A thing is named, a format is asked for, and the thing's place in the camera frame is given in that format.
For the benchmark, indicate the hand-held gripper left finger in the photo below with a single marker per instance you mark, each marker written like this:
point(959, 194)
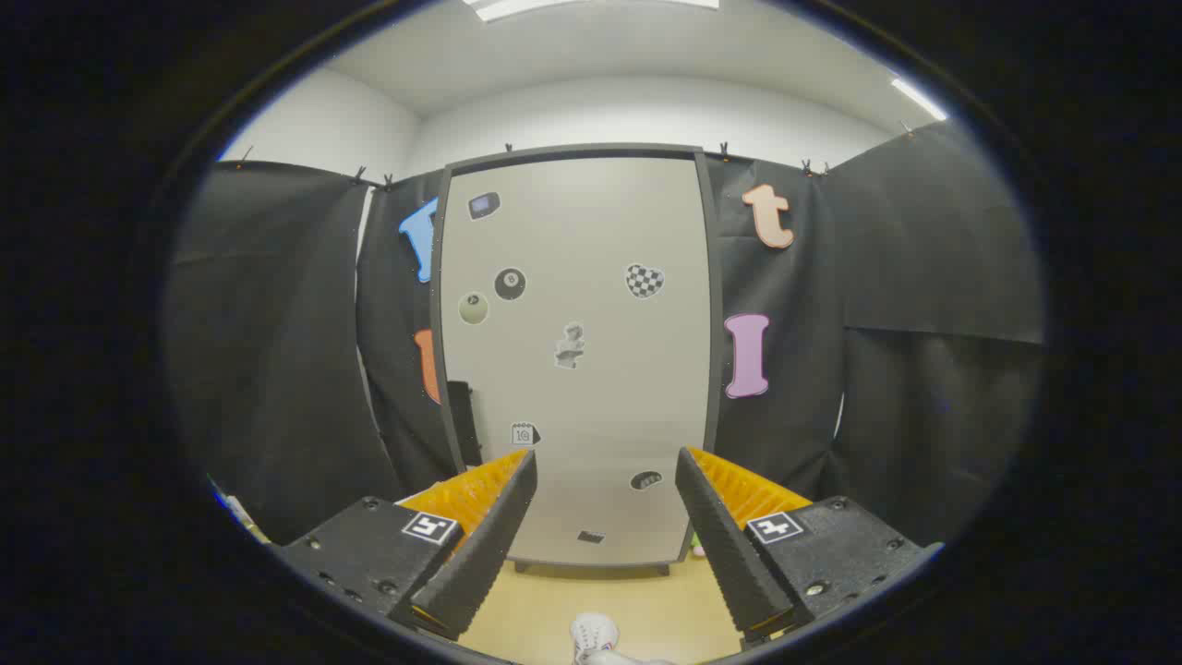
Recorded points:
point(489, 554)

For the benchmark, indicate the white canvas shoe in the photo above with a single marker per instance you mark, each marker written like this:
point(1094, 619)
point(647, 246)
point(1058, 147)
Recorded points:
point(591, 633)

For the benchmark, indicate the grey shoe cabinet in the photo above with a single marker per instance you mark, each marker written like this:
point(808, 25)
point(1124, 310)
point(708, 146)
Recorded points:
point(715, 277)

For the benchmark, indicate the black backdrop cloth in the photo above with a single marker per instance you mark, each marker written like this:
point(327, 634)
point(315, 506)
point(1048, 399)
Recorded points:
point(277, 351)

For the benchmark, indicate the ceiling light panel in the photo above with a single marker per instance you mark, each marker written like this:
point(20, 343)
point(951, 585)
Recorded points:
point(517, 7)

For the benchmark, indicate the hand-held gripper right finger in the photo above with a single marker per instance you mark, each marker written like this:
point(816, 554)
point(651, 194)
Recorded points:
point(729, 554)

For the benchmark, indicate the pink and green plush toy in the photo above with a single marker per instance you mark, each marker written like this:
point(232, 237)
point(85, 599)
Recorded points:
point(697, 547)

